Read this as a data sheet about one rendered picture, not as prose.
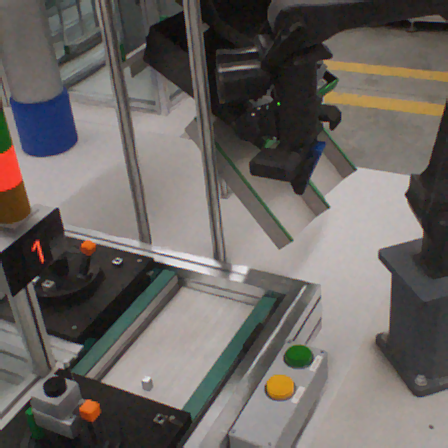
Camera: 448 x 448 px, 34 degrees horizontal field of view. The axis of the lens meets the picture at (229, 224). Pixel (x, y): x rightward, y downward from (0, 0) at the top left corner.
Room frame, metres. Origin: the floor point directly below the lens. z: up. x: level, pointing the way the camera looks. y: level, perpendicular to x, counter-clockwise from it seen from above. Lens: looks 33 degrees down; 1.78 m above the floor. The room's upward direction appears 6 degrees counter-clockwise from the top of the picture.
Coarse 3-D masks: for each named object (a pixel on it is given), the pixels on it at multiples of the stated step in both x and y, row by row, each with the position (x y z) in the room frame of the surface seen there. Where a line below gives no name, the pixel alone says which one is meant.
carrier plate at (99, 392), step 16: (80, 384) 0.82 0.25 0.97; (96, 384) 0.82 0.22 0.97; (96, 400) 0.79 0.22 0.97; (112, 400) 0.78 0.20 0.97; (128, 400) 0.78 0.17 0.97; (144, 400) 0.78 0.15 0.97; (16, 416) 0.77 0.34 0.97; (128, 416) 0.75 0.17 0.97; (144, 416) 0.75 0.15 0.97; (176, 416) 0.74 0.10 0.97; (0, 432) 0.75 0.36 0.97; (16, 432) 0.74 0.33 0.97; (128, 432) 0.72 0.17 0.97; (144, 432) 0.72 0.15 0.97; (160, 432) 0.71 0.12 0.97; (176, 432) 0.71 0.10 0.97
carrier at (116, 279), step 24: (72, 240) 1.22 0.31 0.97; (72, 264) 1.11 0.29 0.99; (96, 264) 1.10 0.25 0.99; (144, 264) 1.12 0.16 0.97; (48, 288) 1.03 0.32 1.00; (72, 288) 1.04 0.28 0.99; (96, 288) 1.06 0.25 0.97; (120, 288) 1.05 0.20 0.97; (48, 312) 1.00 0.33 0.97; (72, 312) 1.00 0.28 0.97; (96, 312) 0.99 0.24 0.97; (72, 336) 0.94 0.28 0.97
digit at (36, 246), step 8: (40, 232) 0.86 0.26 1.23; (24, 240) 0.83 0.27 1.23; (32, 240) 0.84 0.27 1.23; (40, 240) 0.86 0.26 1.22; (24, 248) 0.83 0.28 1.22; (32, 248) 0.84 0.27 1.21; (40, 248) 0.85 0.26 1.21; (48, 248) 0.87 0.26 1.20; (32, 256) 0.84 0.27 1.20; (40, 256) 0.85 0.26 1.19; (48, 256) 0.86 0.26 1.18; (32, 264) 0.83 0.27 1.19; (40, 264) 0.85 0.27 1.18; (32, 272) 0.83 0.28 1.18
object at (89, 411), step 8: (88, 400) 0.69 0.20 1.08; (80, 408) 0.67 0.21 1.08; (88, 408) 0.67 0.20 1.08; (96, 408) 0.67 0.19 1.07; (80, 416) 0.68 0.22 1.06; (88, 416) 0.67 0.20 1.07; (96, 416) 0.67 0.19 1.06; (88, 424) 0.67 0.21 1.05; (96, 424) 0.67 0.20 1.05; (96, 432) 0.67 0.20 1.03; (96, 440) 0.67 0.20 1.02; (104, 440) 0.68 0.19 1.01
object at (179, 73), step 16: (176, 16) 1.30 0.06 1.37; (160, 32) 1.24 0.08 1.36; (176, 32) 1.32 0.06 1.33; (208, 32) 1.33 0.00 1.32; (160, 48) 1.24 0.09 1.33; (176, 48) 1.21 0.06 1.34; (208, 48) 1.33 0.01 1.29; (160, 64) 1.24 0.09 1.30; (176, 64) 1.22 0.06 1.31; (208, 64) 1.29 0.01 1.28; (176, 80) 1.22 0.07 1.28; (208, 80) 1.17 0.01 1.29; (192, 96) 1.20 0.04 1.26; (224, 112) 1.15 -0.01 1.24; (240, 112) 1.18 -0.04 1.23; (256, 144) 1.11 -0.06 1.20; (272, 144) 1.12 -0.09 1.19
